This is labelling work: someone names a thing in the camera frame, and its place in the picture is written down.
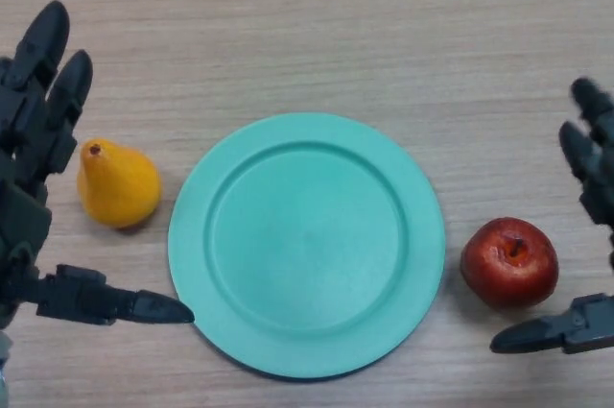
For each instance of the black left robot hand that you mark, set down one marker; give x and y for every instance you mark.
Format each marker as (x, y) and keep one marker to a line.
(29, 149)

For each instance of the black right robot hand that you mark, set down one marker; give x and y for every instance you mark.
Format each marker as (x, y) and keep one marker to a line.
(597, 177)

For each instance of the red apple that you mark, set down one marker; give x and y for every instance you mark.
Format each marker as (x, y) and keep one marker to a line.
(503, 273)

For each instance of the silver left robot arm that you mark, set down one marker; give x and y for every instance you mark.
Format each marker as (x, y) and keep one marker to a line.
(4, 369)

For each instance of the green round plate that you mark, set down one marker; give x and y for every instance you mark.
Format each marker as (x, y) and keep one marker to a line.
(307, 249)

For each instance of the yellow pear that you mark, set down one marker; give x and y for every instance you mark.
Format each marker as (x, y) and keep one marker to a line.
(120, 187)

